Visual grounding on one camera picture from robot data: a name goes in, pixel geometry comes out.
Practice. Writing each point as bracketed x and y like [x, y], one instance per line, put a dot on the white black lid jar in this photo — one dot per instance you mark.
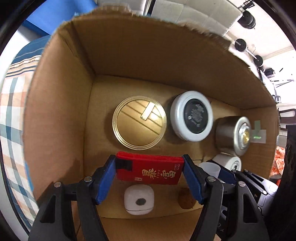
[191, 116]

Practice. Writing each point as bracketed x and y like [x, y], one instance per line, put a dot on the white round jar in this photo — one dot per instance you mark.
[228, 161]

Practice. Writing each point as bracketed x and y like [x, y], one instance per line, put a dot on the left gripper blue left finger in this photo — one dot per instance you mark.
[54, 220]

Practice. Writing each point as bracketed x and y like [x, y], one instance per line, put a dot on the grey cushioned chair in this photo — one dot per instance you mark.
[217, 16]
[138, 6]

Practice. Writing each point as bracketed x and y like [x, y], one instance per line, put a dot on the barbell on floor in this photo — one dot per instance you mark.
[241, 46]

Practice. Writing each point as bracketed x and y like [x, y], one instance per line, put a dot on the white rounded square case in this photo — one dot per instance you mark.
[139, 199]

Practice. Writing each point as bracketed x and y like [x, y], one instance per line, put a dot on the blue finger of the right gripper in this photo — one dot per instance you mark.
[255, 183]

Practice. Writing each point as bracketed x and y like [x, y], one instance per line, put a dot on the silver round tin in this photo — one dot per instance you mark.
[232, 135]

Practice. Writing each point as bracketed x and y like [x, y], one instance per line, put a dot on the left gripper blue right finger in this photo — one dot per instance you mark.
[208, 191]

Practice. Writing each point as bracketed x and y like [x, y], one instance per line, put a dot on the red small box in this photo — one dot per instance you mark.
[148, 169]

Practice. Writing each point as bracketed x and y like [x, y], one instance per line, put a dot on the brown walnut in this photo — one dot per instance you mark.
[185, 199]

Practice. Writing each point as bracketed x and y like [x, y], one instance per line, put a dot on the grey cushioned chair left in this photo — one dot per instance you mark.
[138, 6]

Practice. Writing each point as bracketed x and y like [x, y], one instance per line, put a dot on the blue folded mat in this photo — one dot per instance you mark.
[52, 13]

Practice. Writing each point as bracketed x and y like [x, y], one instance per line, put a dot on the cardboard box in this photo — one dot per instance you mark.
[90, 65]

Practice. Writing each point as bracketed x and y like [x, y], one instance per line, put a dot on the barbell on rack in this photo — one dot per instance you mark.
[247, 20]

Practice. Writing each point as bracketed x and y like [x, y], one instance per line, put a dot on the orange white cloth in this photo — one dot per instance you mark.
[278, 162]

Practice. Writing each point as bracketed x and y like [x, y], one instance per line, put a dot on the gold round tin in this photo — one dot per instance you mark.
[139, 122]

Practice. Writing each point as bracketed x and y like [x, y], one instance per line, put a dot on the plaid tablecloth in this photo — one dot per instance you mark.
[13, 97]

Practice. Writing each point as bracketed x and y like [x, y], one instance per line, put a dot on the grey cushioned chair right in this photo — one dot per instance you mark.
[217, 16]

